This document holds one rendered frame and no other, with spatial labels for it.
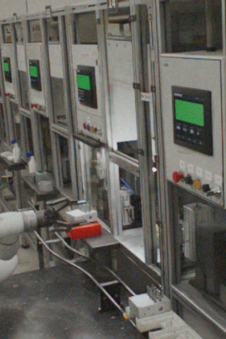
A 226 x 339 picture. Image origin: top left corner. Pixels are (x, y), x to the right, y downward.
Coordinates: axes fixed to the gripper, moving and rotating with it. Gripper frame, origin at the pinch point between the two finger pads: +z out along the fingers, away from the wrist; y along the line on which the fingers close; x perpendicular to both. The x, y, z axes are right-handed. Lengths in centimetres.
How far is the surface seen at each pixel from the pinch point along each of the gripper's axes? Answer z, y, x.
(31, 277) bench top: -16, -44, 43
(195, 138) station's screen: 18, 42, -75
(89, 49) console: 20, 68, 33
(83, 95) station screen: 18, 46, 40
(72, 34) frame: 22, 76, 64
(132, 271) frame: 38, -51, 38
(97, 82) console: 20, 53, 24
